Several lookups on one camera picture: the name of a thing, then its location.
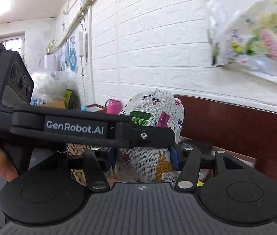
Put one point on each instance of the floral plastic bag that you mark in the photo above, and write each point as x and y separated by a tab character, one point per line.
253	29

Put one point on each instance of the window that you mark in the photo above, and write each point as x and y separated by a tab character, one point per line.
11	45

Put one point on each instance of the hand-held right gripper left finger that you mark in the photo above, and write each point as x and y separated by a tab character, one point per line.
110	159

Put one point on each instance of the brown wooden headboard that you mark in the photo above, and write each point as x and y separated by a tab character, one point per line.
239	132

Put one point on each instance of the beige wall pipe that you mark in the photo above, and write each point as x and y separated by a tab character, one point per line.
84	5

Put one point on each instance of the blue round wall decorations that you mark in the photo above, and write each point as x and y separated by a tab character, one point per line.
71	53

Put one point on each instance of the pink cup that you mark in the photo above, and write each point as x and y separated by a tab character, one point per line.
113	106

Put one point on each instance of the potted green plant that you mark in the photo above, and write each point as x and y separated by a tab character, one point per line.
51	47

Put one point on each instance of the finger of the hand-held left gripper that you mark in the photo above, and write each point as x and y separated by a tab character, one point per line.
148	137

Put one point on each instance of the white crumpled plastic bag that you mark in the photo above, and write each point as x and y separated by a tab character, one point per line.
47	83

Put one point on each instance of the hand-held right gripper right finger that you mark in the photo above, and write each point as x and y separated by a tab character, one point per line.
174	158

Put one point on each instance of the green packet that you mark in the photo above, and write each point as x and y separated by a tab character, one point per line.
67	98

